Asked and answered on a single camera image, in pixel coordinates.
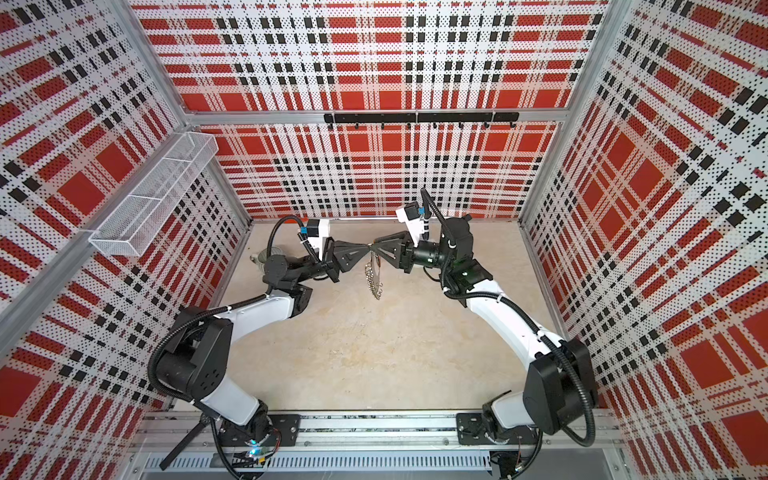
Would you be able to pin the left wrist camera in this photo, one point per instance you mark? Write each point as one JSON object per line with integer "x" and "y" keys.
{"x": 317, "y": 231}

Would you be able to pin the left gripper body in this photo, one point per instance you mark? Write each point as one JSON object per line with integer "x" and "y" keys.
{"x": 329, "y": 263}

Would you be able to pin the grey striped mug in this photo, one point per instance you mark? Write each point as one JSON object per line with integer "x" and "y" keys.
{"x": 259, "y": 259}

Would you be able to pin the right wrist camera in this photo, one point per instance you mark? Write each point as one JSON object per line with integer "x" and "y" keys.
{"x": 412, "y": 216}

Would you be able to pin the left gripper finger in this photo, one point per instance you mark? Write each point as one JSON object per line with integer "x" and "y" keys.
{"x": 345, "y": 247}
{"x": 349, "y": 261}

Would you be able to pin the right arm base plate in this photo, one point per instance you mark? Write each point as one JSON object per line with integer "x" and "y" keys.
{"x": 480, "y": 428}

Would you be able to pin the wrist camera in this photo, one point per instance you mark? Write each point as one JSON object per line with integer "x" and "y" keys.
{"x": 317, "y": 231}
{"x": 412, "y": 216}

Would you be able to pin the white wire basket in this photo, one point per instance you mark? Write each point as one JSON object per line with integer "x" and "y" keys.
{"x": 134, "y": 223}

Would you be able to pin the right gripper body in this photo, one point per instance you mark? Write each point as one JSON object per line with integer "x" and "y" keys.
{"x": 426, "y": 257}

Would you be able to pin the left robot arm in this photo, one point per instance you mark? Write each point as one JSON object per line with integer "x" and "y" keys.
{"x": 190, "y": 362}

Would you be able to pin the black hook rail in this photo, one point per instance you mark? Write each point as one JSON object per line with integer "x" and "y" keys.
{"x": 357, "y": 119}

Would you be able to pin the red handled key ring holder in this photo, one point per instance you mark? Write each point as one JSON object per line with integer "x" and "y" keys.
{"x": 372, "y": 272}

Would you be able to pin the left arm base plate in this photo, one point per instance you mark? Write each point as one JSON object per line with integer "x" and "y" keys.
{"x": 263, "y": 430}

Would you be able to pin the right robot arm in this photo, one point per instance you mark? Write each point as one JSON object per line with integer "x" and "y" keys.
{"x": 559, "y": 393}

